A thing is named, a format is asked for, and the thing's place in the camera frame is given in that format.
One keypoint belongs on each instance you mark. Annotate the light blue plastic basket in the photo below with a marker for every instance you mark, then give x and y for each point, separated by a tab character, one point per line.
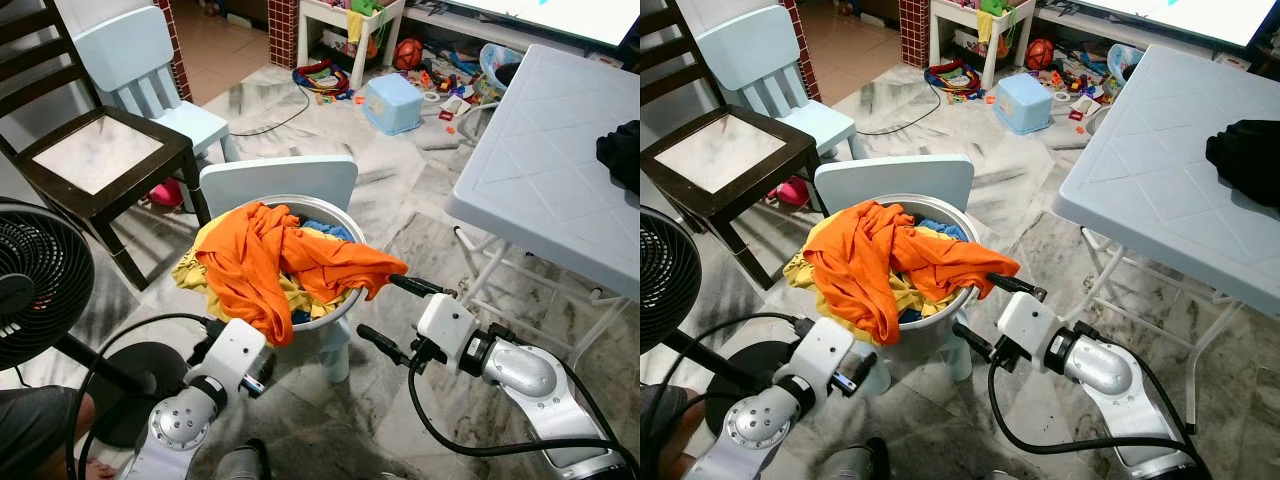
390	105
1020	105

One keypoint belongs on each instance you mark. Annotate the colourful toy pile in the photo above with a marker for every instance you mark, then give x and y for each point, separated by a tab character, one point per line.
953	80
320	82

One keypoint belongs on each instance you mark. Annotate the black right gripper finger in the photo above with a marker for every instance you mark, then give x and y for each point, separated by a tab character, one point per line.
975	340
385	342
420	285
1015	284

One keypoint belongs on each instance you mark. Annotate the black standing fan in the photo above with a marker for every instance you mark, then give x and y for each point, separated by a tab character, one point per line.
660	280
40	280

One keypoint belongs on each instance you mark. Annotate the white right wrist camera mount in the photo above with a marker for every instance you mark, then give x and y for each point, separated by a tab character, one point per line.
1030	320
445	325

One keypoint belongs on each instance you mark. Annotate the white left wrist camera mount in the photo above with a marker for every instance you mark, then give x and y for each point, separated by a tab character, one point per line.
825	350
235	350

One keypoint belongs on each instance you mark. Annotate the flat screen television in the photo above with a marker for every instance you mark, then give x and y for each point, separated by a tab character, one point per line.
1180	15
560	15

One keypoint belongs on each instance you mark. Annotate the light blue child chair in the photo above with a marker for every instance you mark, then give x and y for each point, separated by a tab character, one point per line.
120	50
900	175
280	175
745	50

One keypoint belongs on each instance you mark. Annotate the light blue round tub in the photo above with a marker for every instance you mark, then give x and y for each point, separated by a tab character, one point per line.
495	65
1122	62

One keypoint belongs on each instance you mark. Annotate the orange shirt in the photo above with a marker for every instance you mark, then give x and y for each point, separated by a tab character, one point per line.
260	270
870	270

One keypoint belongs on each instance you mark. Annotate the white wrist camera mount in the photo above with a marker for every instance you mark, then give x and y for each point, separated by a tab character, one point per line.
1030	320
235	350
825	350
445	325

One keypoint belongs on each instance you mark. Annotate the blue garment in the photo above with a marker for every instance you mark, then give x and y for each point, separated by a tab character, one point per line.
940	230
325	230

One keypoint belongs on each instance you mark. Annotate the person in grey shorts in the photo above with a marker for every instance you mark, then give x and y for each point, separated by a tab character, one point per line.
30	430
660	430

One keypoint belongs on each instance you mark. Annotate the dark wooden chair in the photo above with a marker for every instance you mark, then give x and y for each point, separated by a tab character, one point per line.
720	155
100	155

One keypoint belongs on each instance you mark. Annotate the silver robot leg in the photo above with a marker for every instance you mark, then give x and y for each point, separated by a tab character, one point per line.
855	465
240	465

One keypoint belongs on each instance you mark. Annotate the orange basketball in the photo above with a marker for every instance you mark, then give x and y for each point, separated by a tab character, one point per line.
407	52
1040	52

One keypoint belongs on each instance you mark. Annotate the black shirt with small logo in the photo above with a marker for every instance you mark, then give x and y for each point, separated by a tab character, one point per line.
620	155
1245	160

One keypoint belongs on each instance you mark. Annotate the pink plastic toy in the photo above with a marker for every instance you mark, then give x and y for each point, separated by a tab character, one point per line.
165	192
790	192

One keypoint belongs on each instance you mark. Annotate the white toy rack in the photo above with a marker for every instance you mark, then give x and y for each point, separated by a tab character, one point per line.
950	10
320	10

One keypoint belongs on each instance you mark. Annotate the yellow garment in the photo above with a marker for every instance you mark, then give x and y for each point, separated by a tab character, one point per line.
800	268
195	265

